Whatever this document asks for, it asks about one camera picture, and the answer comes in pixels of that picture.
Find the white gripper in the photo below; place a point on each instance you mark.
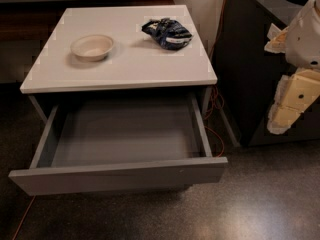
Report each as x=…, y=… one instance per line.
x=304, y=40

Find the grey top drawer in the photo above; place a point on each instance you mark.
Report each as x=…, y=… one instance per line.
x=120, y=144

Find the white top drawer cabinet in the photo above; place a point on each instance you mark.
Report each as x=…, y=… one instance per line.
x=136, y=61

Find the white label on bin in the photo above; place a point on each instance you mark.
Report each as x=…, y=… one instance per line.
x=273, y=32

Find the black trash bin cabinet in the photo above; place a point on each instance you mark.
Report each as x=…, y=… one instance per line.
x=248, y=75

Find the blue chip bag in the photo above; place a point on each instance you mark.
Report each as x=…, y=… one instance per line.
x=168, y=33

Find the white paper bowl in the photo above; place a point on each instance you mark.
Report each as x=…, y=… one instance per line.
x=92, y=48

